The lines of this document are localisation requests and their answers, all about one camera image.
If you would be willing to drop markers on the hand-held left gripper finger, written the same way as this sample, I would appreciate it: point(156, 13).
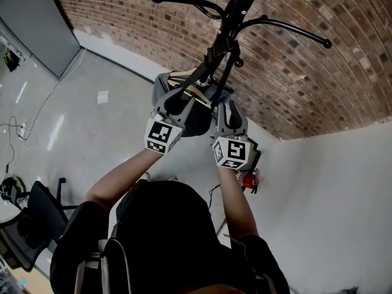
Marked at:
point(160, 106)
point(188, 109)

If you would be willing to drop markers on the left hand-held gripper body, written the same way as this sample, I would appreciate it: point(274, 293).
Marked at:
point(159, 132)

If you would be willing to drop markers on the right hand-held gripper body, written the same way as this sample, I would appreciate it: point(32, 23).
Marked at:
point(234, 149)

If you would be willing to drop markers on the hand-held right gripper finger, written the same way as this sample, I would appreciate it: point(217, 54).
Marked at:
point(221, 118)
point(244, 124)

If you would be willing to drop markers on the black metal coat rack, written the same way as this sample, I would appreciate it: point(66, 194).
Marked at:
point(237, 8)

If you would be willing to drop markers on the person's left forearm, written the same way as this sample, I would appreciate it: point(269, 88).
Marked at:
point(122, 176)

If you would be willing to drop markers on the person's right forearm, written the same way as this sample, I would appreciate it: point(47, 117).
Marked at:
point(235, 204)

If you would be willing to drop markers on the grey hanging garment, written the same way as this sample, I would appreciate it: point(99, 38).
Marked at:
point(159, 87)

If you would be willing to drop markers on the red fire extinguisher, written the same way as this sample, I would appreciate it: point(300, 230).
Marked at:
point(248, 181)

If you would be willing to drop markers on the white paper sheet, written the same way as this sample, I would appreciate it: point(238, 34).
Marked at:
point(103, 97)

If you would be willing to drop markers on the person's black clothing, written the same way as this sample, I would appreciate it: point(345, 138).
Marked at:
point(171, 225)

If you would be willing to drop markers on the white power strip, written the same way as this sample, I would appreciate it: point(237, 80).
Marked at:
point(22, 130)

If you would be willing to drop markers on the black office chair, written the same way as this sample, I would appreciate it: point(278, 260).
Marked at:
point(43, 207)

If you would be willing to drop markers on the grey metal cabinet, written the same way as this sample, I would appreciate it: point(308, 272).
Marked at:
point(36, 32)

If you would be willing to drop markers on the black helmet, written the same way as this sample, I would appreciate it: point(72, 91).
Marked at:
point(15, 185)

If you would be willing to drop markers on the black and yellow bag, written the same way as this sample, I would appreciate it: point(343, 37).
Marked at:
point(10, 60)

